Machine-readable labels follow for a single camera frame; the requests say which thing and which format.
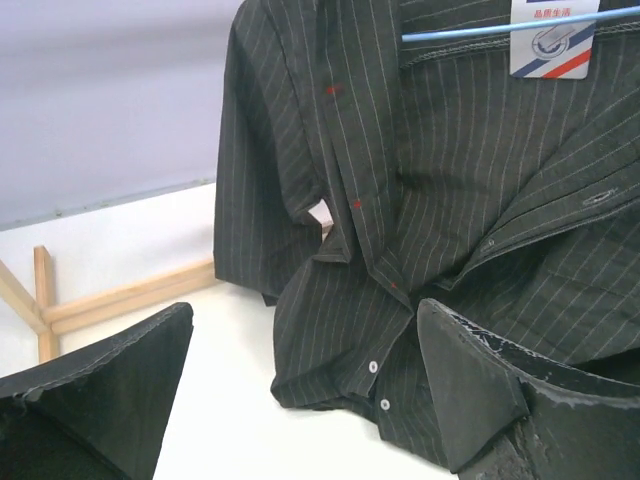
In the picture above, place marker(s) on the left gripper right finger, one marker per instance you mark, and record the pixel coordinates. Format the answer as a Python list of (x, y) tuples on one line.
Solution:
[(505, 412)]

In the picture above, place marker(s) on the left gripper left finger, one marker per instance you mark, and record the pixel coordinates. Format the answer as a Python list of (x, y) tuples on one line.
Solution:
[(99, 412)]

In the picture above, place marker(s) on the dark pinstriped shirt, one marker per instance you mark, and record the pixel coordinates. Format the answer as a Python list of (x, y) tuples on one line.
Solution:
[(359, 175)]

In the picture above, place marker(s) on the light blue wire hanger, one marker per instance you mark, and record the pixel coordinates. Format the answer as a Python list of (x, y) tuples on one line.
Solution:
[(521, 26)]

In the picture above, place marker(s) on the white shirt tag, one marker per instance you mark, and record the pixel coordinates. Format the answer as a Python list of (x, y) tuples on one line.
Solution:
[(555, 52)]

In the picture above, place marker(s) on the wooden clothes rack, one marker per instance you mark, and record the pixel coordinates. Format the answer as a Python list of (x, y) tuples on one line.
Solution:
[(49, 320)]

